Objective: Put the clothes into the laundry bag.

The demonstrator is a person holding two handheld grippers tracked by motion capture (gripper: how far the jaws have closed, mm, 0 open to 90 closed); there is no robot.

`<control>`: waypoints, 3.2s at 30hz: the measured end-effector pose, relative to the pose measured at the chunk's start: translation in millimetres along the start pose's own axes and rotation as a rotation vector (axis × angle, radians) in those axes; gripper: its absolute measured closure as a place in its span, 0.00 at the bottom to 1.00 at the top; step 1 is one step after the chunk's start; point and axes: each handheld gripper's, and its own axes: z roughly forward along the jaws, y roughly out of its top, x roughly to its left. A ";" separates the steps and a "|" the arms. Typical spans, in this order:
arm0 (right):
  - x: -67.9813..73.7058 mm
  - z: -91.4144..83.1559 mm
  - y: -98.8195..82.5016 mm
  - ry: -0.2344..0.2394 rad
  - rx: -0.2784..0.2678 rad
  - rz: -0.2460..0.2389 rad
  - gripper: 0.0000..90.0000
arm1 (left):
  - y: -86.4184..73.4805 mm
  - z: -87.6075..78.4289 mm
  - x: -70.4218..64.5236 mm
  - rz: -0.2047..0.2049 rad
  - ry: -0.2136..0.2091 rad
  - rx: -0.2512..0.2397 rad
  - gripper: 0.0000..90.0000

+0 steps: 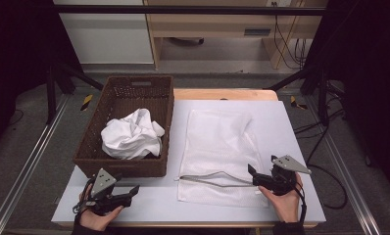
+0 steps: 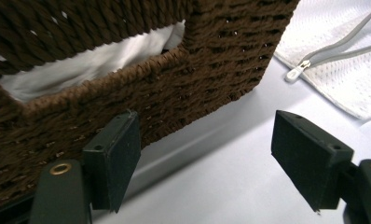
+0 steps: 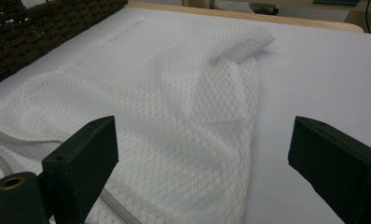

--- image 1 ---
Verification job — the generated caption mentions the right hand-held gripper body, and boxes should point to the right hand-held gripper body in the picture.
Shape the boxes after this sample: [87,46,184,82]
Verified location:
[261,154,313,197]

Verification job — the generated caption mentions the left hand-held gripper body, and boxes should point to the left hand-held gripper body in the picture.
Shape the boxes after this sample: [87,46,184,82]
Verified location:
[84,167,132,216]

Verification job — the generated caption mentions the white garment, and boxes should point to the white garment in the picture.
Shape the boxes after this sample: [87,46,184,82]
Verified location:
[100,108,167,162]

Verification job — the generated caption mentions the white mesh laundry bag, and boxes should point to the white mesh laundry bag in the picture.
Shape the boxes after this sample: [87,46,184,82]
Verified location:
[173,109,270,210]

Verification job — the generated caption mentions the brown wicker basket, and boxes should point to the brown wicker basket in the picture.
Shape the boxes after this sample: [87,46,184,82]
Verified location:
[72,74,175,179]

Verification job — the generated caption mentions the person's left hand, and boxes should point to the person's left hand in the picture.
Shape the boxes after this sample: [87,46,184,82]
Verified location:
[78,183,125,232]

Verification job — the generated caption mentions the white mesh cloth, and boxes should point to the white mesh cloth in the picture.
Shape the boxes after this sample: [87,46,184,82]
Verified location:
[51,99,327,225]

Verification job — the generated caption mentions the black metal stand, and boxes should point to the black metal stand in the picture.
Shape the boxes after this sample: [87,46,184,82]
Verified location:
[45,61,105,125]
[264,64,332,127]

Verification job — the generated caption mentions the black curtain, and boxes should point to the black curtain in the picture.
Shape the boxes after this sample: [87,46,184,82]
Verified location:
[305,0,390,199]
[0,0,83,156]

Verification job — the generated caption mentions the white cabinet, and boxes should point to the white cabinet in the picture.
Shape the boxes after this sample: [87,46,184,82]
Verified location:
[53,0,155,66]

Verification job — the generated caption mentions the light wooden desk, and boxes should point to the light wooden desk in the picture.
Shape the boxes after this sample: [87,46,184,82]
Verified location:
[142,0,330,71]

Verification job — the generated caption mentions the black horizontal bar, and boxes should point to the black horizontal bar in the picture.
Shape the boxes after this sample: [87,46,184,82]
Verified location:
[51,4,326,16]

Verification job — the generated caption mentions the left hand-held gripper cable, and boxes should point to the left hand-held gripper cable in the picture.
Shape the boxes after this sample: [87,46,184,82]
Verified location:
[72,177,97,215]

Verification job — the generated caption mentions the hand-held gripper cable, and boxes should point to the hand-held gripper cable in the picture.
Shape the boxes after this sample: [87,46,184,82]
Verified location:
[293,181,309,227]
[72,177,97,215]

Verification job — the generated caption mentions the right hand-held gripper cable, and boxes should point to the right hand-held gripper cable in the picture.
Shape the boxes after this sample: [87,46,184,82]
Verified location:
[293,181,309,227]

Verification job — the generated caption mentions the black floor cables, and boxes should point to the black floor cables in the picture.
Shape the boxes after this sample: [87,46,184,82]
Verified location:
[293,107,350,211]

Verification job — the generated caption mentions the metal floor rail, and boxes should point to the metal floor rail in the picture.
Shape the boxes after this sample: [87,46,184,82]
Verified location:
[305,95,382,235]
[0,93,71,235]

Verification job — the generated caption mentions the black desk cables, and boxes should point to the black desk cables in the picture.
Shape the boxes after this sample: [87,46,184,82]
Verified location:
[270,1,309,71]

